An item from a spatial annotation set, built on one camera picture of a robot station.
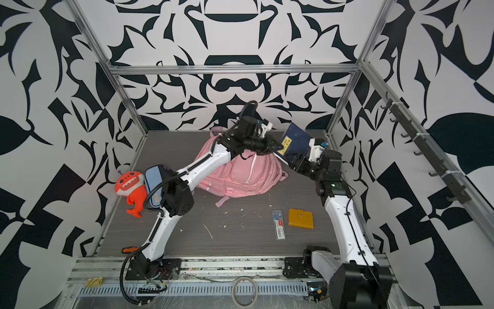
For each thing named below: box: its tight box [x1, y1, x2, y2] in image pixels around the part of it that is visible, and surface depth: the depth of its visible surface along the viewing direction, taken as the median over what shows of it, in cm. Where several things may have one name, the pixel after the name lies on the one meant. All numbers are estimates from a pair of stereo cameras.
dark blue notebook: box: [272, 122, 313, 166], surface depth 85 cm
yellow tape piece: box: [84, 276, 104, 289], surface depth 72 cm
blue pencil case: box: [144, 164, 166, 206], surface depth 98 cm
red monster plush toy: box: [115, 170, 148, 218], surface depth 90 cm
